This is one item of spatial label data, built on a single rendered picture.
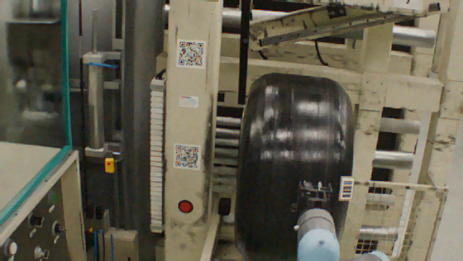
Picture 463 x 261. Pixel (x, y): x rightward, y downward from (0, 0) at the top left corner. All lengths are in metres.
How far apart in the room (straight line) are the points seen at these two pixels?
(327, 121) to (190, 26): 0.42
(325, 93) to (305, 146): 0.18
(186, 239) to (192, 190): 0.17
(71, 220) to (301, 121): 0.68
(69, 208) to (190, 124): 0.41
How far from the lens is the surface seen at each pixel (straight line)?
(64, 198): 1.46
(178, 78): 1.40
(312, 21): 1.75
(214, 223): 1.68
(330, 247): 0.94
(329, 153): 1.29
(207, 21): 1.36
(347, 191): 1.31
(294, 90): 1.39
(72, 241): 1.53
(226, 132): 1.85
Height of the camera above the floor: 1.82
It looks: 21 degrees down
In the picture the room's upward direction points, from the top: 4 degrees clockwise
